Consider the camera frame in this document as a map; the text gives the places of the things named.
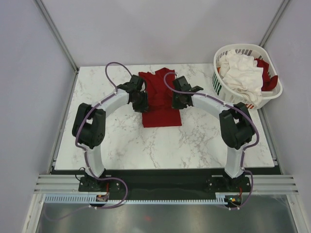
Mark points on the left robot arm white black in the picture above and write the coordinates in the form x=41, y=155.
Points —
x=90, y=127

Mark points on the left aluminium corner post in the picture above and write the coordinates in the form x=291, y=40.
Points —
x=56, y=33

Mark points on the aluminium corner post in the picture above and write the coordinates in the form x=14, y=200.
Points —
x=56, y=33
x=274, y=22

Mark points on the white laundry basket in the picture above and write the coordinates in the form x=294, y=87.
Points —
x=226, y=94

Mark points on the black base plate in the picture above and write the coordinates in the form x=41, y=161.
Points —
x=172, y=184

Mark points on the white slotted cable duct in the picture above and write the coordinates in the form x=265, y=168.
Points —
x=93, y=199

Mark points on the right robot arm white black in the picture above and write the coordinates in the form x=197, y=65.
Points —
x=236, y=125

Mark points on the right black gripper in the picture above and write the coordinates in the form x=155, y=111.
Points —
x=175, y=105

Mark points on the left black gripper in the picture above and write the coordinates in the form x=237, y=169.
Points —
x=144, y=106

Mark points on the white t shirt pile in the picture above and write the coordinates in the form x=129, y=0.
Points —
x=241, y=74

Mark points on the red cloth in basket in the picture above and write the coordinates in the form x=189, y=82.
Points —
x=269, y=83

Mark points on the right aluminium corner post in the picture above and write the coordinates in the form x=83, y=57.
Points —
x=274, y=22

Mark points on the red t shirt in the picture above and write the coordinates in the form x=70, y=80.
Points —
x=160, y=113

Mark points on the aluminium rail frame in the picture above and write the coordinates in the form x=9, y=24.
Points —
x=263, y=184

